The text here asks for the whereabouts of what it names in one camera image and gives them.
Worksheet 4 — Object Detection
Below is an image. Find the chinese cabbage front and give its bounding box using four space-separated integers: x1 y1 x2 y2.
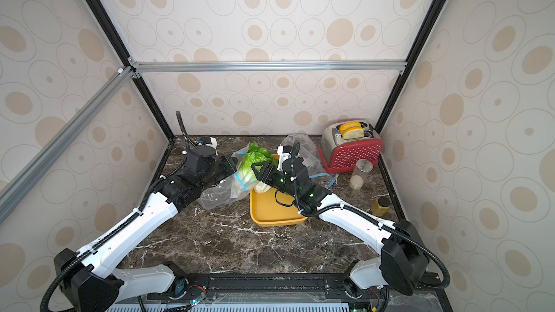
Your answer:
235 153 273 192

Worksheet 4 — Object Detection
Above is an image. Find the chinese cabbage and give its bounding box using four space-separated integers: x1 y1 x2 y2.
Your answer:
235 153 273 192
247 141 272 158

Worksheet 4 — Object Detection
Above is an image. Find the clear zipper bag blue seal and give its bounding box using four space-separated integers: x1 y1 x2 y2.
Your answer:
198 144 278 210

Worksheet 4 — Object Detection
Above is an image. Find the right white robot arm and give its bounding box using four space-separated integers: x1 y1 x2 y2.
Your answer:
251 158 429 298

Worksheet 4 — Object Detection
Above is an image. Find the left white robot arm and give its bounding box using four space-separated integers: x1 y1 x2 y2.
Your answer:
40 145 238 311

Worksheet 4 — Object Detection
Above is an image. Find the crumpled clear plastic bag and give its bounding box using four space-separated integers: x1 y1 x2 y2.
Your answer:
281 134 335 188

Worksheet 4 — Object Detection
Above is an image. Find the yellow plastic tray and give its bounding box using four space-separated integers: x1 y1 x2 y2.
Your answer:
250 181 306 227

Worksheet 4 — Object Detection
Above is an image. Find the red and silver toaster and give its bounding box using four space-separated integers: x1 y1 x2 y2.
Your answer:
318 119 383 173

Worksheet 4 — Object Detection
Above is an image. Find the clear jar with metal lid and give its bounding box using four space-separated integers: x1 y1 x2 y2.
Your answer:
349 159 374 190

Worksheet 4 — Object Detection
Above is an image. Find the pale bread slice in toaster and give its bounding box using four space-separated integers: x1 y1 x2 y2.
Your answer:
341 127 364 140

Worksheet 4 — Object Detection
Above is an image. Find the yellow bread slice in toaster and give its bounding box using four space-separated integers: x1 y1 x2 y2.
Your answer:
339 122 362 133

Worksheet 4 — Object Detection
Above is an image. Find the small yellow jar black lid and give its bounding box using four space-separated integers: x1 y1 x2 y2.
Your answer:
371 196 390 218

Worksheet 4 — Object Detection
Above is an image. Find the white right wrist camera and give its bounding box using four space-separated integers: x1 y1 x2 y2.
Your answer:
277 145 299 170

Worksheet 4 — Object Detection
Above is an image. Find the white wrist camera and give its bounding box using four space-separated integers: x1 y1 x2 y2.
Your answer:
197 137 218 150
277 145 299 170

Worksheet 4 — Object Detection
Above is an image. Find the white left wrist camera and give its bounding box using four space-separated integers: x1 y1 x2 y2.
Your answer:
197 137 218 150

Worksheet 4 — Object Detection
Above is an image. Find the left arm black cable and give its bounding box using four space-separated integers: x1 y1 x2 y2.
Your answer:
40 110 196 312

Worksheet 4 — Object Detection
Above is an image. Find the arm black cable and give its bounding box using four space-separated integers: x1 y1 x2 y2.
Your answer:
40 110 196 312
289 140 452 290

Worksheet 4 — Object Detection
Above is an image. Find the aluminium rail back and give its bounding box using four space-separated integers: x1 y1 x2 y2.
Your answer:
132 60 407 73

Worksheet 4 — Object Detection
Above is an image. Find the aluminium rail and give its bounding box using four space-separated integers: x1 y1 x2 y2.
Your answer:
1 66 134 221
132 60 407 73

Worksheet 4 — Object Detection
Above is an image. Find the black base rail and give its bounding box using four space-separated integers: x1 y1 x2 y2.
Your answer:
103 272 452 312

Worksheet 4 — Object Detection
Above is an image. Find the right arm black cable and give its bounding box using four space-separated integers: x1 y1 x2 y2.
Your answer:
289 140 452 290

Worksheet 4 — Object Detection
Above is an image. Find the aluminium rail left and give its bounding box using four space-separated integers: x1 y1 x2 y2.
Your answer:
1 66 134 221

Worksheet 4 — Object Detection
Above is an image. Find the black corner frame post left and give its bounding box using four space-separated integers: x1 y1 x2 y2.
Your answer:
84 0 175 141

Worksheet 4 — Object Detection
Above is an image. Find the black corner frame post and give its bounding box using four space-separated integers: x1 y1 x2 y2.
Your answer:
375 0 447 133
84 0 175 141

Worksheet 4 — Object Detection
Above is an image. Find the black corner frame post right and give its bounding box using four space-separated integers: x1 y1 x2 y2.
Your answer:
375 0 447 133

